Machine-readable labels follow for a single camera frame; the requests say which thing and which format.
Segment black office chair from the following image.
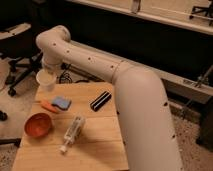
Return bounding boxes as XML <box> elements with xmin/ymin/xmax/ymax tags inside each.
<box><xmin>0</xmin><ymin>0</ymin><xmax>68</xmax><ymax>98</ymax></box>

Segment red ceramic bowl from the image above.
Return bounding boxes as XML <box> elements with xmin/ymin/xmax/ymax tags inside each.
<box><xmin>24</xmin><ymin>113</ymin><xmax>52</xmax><ymax>138</ymax></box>

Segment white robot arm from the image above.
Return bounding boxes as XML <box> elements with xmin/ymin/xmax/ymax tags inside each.
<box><xmin>36</xmin><ymin>25</ymin><xmax>184</xmax><ymax>171</ymax></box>

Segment orange carrot toy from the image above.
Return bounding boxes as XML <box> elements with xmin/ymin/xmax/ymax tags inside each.
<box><xmin>40</xmin><ymin>100</ymin><xmax>58</xmax><ymax>113</ymax></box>

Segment black striped box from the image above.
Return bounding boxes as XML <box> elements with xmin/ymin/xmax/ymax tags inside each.
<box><xmin>90</xmin><ymin>91</ymin><xmax>112</xmax><ymax>112</ymax></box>

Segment distant chair base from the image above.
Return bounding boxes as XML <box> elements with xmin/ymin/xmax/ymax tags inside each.
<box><xmin>189</xmin><ymin>0</ymin><xmax>213</xmax><ymax>26</ymax></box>

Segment black cable on floor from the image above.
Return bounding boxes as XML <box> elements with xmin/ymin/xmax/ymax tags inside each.
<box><xmin>57</xmin><ymin>63</ymin><xmax>90</xmax><ymax>85</ymax></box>

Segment clear plastic bottle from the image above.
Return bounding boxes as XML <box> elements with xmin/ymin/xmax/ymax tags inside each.
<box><xmin>60</xmin><ymin>116</ymin><xmax>85</xmax><ymax>154</ymax></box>

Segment blue sponge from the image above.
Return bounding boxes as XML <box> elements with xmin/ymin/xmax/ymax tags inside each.
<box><xmin>51</xmin><ymin>96</ymin><xmax>71</xmax><ymax>110</ymax></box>

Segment wooden table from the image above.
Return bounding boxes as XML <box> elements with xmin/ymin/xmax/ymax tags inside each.
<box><xmin>12</xmin><ymin>82</ymin><xmax>128</xmax><ymax>171</ymax></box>

